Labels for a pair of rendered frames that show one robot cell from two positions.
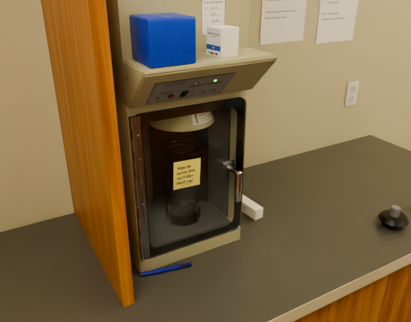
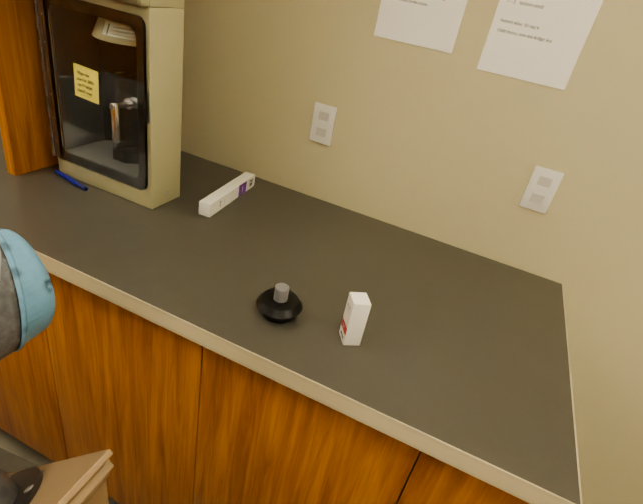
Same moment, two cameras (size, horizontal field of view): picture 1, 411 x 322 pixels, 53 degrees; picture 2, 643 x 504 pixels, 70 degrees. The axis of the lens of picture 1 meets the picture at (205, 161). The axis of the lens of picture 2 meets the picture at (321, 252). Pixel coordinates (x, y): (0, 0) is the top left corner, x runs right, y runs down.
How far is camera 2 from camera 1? 1.35 m
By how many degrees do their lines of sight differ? 42
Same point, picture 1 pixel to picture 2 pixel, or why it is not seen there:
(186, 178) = (86, 89)
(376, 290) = (182, 356)
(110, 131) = not seen: outside the picture
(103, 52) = not seen: outside the picture
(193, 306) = (19, 199)
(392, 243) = (224, 314)
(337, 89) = (510, 168)
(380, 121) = (607, 278)
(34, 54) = not seen: outside the picture
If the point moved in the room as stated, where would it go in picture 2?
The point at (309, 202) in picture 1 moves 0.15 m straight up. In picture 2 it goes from (274, 244) to (283, 189)
